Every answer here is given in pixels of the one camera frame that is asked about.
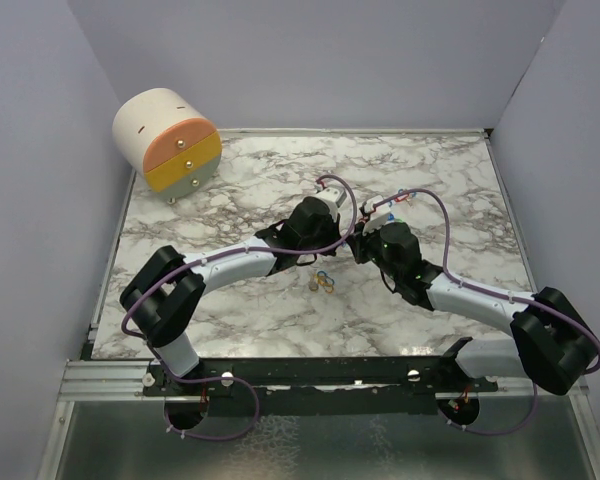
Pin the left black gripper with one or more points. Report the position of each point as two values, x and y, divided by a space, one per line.
332 223

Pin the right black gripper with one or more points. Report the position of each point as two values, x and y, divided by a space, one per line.
358 241

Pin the orange blue carabiner cluster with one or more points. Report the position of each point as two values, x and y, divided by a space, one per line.
323 280

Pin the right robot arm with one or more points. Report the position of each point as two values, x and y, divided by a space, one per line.
548 341

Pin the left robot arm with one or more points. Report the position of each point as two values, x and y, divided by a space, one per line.
164 294

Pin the black mounting base bar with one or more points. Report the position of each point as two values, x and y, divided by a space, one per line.
315 386

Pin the round three-drawer storage box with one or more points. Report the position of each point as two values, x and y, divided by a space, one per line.
170 144

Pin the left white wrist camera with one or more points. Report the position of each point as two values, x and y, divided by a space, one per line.
332 194

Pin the aluminium rail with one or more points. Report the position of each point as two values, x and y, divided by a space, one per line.
121 380

